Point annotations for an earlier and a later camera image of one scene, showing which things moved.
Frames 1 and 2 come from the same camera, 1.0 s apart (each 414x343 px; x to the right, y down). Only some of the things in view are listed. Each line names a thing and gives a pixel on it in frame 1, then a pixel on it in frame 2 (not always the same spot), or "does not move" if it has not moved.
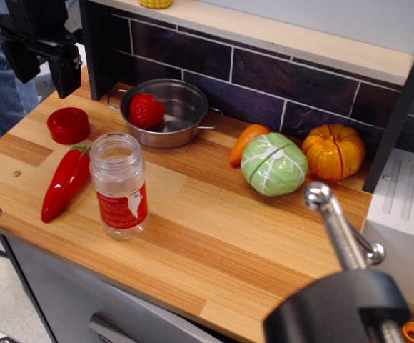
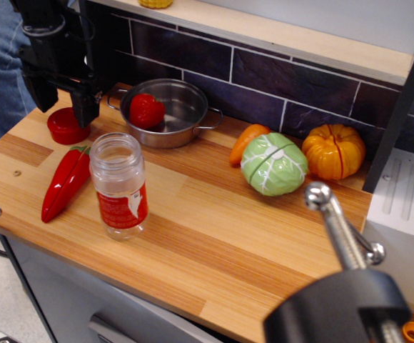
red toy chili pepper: [69, 179] does not move
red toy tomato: [145, 111] does not move
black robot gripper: [26, 24] → [58, 55]
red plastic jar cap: [69, 126] does not move
